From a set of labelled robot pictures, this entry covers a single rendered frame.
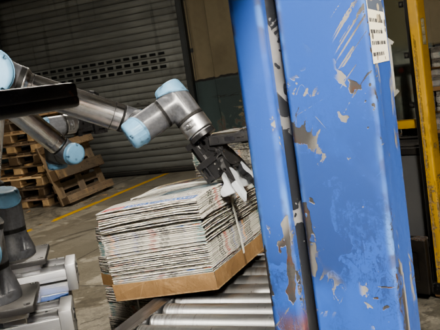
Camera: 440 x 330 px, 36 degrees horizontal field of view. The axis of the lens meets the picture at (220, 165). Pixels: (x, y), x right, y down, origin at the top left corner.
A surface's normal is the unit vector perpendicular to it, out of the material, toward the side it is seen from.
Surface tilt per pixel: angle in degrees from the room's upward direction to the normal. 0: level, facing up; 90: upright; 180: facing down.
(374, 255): 90
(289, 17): 90
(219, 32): 90
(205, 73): 90
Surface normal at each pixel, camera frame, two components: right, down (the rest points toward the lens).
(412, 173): -0.65, 0.19
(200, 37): -0.37, 0.18
